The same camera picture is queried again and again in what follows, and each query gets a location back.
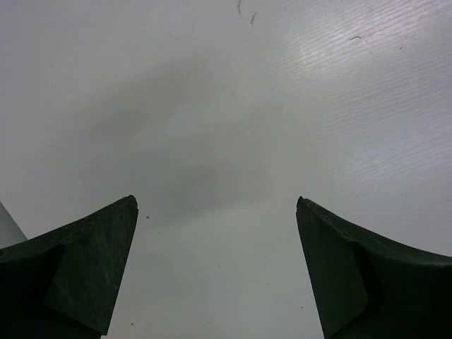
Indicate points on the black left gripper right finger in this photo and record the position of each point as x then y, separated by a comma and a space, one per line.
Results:
369, 286

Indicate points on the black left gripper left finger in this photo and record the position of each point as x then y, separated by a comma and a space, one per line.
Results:
65, 283

